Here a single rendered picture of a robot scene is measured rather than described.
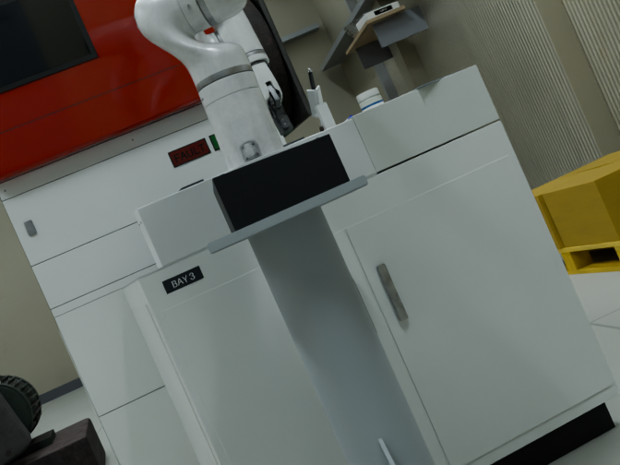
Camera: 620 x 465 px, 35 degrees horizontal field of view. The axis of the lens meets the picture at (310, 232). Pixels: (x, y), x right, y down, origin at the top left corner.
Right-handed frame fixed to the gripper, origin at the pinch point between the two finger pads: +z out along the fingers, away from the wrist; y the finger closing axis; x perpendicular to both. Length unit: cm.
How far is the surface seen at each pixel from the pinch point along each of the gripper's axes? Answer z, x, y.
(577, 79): -52, 274, -307
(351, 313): 50, -14, 29
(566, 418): 91, 33, -15
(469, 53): -149, 315, -484
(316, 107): -7.9, 16.9, -21.8
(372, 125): 9.4, 18.5, 2.6
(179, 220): 11.7, -32.5, 2.1
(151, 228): 10.9, -38.8, 2.3
